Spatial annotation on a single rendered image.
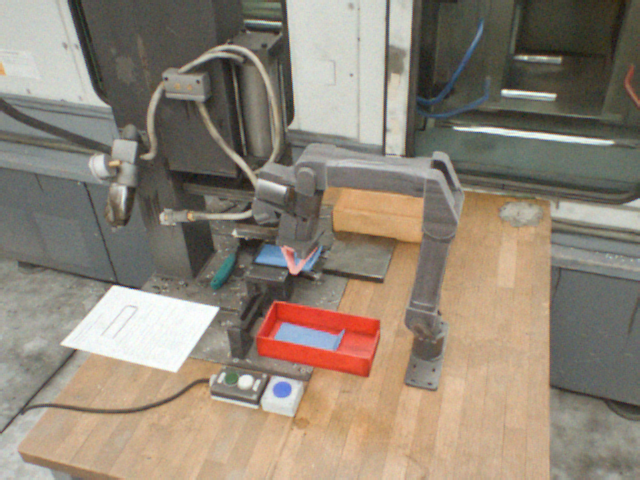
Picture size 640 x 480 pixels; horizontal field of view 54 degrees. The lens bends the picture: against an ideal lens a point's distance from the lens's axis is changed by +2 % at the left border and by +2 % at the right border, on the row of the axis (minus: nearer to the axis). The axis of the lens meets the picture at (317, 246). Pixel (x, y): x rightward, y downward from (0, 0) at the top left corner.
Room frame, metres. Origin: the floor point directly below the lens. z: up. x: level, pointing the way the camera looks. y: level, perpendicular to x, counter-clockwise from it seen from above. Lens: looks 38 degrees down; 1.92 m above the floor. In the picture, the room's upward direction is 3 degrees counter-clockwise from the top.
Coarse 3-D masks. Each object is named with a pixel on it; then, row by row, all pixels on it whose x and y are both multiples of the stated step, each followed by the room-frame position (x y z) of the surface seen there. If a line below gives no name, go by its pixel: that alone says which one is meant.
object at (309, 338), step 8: (280, 328) 1.01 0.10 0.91; (288, 328) 1.00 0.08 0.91; (296, 328) 1.00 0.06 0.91; (304, 328) 1.00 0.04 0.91; (280, 336) 0.98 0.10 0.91; (288, 336) 0.98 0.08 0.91; (304, 336) 0.98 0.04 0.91; (312, 336) 0.98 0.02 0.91; (320, 336) 0.97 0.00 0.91; (328, 336) 0.97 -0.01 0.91; (336, 336) 0.97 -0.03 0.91; (304, 344) 0.95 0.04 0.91; (312, 344) 0.95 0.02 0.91; (320, 344) 0.95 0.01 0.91; (328, 344) 0.95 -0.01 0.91; (336, 344) 0.93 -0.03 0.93
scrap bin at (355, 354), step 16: (272, 304) 1.03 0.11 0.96; (288, 304) 1.03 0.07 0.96; (272, 320) 1.02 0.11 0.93; (288, 320) 1.03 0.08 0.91; (304, 320) 1.02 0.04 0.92; (320, 320) 1.01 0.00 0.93; (336, 320) 1.00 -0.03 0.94; (352, 320) 0.98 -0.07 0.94; (368, 320) 0.97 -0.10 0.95; (256, 336) 0.94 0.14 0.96; (272, 336) 0.99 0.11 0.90; (352, 336) 0.97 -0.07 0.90; (368, 336) 0.97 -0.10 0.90; (272, 352) 0.92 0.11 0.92; (288, 352) 0.91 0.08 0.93; (304, 352) 0.90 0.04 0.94; (320, 352) 0.89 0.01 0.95; (336, 352) 0.88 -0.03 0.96; (352, 352) 0.92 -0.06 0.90; (368, 352) 0.92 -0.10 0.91; (336, 368) 0.88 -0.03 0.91; (352, 368) 0.87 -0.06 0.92; (368, 368) 0.86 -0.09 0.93
